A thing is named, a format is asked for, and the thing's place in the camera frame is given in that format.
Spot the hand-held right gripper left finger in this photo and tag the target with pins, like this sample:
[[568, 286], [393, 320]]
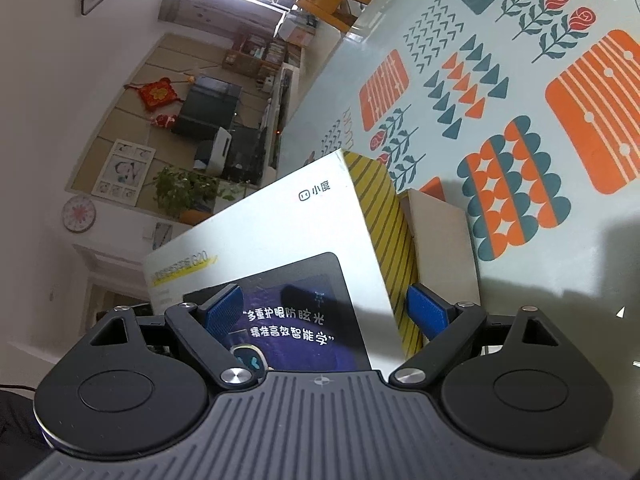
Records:
[[222, 312]]

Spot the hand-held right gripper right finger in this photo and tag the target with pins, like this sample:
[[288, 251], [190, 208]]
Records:
[[425, 312]]

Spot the white tablet box yellow-striped side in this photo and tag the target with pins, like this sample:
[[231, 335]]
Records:
[[280, 220]]

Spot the patterned desktop tablecloth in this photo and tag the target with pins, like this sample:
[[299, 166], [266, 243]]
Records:
[[550, 260]]

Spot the plain white flat box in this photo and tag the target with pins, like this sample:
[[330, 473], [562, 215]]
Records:
[[440, 240]]

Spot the green potted plant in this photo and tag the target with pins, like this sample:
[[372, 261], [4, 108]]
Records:
[[180, 192]]

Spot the dark glass tank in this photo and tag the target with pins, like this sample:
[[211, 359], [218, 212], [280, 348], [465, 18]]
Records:
[[245, 157]]

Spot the white floor appliance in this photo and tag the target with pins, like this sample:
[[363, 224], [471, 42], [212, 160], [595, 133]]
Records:
[[214, 152]]

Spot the black television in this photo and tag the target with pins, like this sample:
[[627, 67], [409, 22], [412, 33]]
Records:
[[207, 107]]

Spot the white television cabinet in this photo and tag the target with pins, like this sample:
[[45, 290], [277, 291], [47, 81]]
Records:
[[280, 110]]

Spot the dark cloth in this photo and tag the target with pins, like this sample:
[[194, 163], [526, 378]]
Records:
[[15, 420]]

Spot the wooden bookshelf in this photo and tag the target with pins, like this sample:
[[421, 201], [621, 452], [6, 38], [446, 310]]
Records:
[[260, 55]]

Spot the white collage photo frame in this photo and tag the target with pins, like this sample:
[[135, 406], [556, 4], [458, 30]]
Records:
[[122, 172]]

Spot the round wall clock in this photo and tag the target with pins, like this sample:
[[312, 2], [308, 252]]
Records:
[[78, 214]]

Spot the red fish wall decoration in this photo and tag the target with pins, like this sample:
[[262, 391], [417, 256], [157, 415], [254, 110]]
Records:
[[162, 120]]

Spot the red knot wall decoration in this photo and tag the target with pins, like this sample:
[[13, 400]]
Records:
[[159, 94]]

